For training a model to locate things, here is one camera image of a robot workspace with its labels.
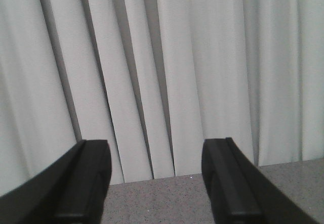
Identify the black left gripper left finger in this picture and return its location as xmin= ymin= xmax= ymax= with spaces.
xmin=1 ymin=140 xmax=112 ymax=223

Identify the grey pleated curtain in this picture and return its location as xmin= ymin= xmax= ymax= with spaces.
xmin=1 ymin=0 xmax=323 ymax=194

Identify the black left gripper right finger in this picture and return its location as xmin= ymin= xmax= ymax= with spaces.
xmin=201 ymin=138 xmax=318 ymax=223

